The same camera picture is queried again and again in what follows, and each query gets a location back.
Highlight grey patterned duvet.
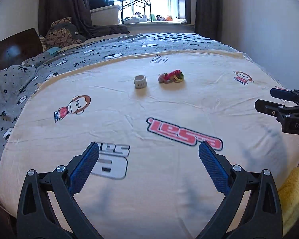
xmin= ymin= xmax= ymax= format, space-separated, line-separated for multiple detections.
xmin=0 ymin=32 xmax=240 ymax=192

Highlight dark curtain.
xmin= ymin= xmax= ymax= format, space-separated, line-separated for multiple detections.
xmin=38 ymin=0 xmax=129 ymax=39
xmin=185 ymin=0 xmax=223 ymax=41

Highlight left dark curtain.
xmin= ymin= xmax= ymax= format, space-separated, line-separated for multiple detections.
xmin=38 ymin=0 xmax=129 ymax=39

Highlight dark wooden headboard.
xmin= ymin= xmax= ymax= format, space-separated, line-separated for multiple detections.
xmin=0 ymin=28 xmax=43 ymax=70

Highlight yellow fluffy towel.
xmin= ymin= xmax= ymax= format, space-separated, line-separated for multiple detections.
xmin=278 ymin=167 xmax=299 ymax=236

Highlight windowsill toy figures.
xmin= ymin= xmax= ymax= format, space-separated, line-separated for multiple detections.
xmin=122 ymin=12 xmax=173 ymax=24

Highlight red yellow hair ties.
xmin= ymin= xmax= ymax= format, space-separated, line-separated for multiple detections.
xmin=157 ymin=69 xmax=185 ymax=84

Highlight cream cartoon bed sheet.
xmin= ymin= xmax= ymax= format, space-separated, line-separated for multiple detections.
xmin=0 ymin=50 xmax=299 ymax=238

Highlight dark blue clothes pile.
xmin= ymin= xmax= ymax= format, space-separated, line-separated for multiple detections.
xmin=89 ymin=0 xmax=114 ymax=10

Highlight black folding rack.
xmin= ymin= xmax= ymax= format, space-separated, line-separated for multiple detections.
xmin=117 ymin=0 xmax=152 ymax=24

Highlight white tape roll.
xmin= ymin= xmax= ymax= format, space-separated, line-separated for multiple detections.
xmin=133 ymin=74 xmax=147 ymax=89

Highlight right dark curtain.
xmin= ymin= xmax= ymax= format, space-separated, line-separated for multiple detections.
xmin=185 ymin=0 xmax=223 ymax=41

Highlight brown patterned pillow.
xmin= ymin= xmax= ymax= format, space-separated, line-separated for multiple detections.
xmin=44 ymin=17 xmax=86 ymax=49

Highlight teal small item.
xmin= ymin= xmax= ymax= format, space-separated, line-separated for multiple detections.
xmin=47 ymin=47 xmax=61 ymax=57

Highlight white storage box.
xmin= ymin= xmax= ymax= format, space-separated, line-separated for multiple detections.
xmin=90 ymin=5 xmax=119 ymax=26

